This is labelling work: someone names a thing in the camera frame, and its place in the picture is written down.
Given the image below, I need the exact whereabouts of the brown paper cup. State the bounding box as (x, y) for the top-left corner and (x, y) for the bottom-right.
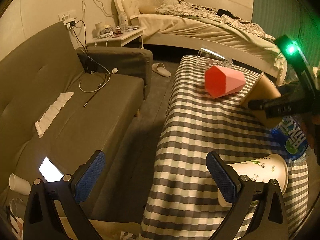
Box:
(240, 72), (282, 129)

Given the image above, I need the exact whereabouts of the white plastic cup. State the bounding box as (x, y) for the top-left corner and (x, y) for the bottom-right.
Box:
(9, 173), (31, 196)

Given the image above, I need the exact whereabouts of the white printed paper cup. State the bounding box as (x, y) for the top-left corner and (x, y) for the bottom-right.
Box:
(229, 154), (289, 194)

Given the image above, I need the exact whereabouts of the blue water bottle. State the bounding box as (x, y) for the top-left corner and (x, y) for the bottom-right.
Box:
(270, 116), (309, 166)

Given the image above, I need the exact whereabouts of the glowing smartphone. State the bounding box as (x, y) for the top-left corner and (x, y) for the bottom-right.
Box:
(39, 157), (63, 183)

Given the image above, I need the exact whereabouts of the pink faceted container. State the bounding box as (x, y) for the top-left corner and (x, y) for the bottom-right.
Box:
(204, 66), (246, 99)

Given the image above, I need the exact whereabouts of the checkered tablecloth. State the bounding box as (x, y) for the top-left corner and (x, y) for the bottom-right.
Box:
(139, 56), (309, 239)

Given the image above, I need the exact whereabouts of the green curtain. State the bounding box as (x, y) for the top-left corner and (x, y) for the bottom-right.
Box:
(252, 0), (316, 63)

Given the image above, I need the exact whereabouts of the folded white tissue strip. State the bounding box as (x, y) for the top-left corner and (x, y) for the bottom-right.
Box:
(35, 92), (74, 138)

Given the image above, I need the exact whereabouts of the grey sofa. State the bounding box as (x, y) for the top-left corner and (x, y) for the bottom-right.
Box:
(1, 23), (153, 218)

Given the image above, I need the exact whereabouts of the beige slipper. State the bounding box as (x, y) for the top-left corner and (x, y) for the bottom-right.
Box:
(152, 62), (171, 77)

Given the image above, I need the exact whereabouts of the bed with beige sheets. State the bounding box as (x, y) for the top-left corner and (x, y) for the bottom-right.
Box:
(130, 0), (287, 85)

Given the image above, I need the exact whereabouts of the white pillow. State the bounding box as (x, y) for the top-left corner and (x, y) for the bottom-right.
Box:
(114, 0), (161, 18)

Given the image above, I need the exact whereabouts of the white bedside table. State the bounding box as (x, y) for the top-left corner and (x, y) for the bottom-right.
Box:
(87, 27), (145, 49)

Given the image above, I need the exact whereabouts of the white charging cable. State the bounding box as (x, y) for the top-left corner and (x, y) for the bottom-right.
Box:
(78, 71), (111, 94)

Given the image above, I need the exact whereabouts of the black cable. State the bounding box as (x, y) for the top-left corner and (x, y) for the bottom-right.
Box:
(69, 19), (111, 108)

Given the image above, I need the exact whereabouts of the wall power strip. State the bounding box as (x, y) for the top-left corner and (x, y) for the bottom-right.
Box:
(58, 10), (76, 30)

